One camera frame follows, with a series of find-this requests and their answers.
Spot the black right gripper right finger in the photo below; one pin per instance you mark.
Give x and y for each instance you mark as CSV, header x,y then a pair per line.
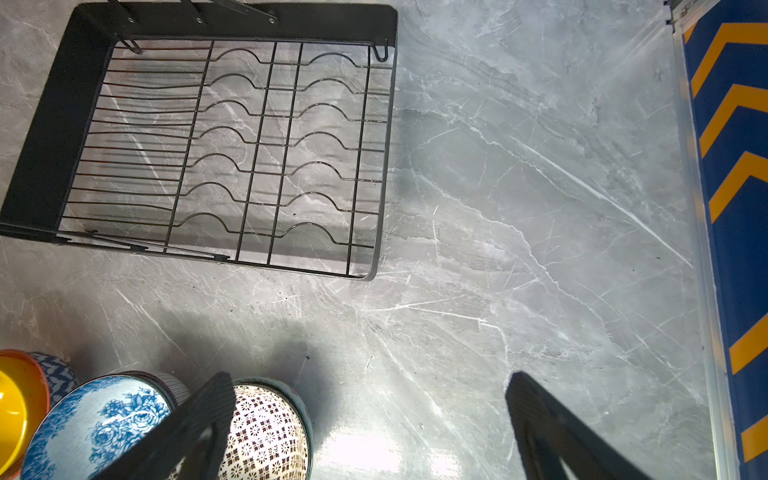
x,y
553,443

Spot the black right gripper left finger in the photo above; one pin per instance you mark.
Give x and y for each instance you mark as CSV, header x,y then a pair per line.
x,y
192,440

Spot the blue floral bowl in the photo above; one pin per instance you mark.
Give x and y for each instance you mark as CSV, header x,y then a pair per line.
x,y
98,422

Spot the orange patterned bowl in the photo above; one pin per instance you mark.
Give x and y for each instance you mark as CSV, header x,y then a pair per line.
x,y
60,377

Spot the yellow bowl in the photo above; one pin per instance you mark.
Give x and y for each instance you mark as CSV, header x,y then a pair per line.
x,y
25,401

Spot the brown patterned bowl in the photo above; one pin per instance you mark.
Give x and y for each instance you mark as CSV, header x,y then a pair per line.
x,y
270,435

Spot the black wire dish rack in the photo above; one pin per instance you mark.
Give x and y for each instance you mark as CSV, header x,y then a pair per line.
x,y
220,131

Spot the aluminium right corner post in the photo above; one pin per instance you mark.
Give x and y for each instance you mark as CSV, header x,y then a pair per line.
x,y
682,16

